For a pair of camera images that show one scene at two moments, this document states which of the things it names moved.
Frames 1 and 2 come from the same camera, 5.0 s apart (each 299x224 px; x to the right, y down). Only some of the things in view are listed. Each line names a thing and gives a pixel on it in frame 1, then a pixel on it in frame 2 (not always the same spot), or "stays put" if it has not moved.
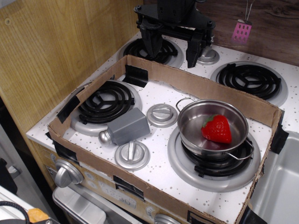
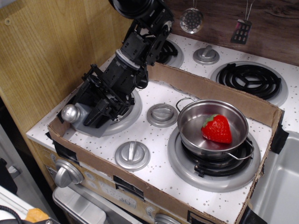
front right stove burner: [210, 175] stays put
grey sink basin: [276, 198] stays put
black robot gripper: [177, 18] → [112, 88]
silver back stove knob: [208, 56] stays put
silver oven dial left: [67, 173] stays put
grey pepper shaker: [131, 126] → [76, 114]
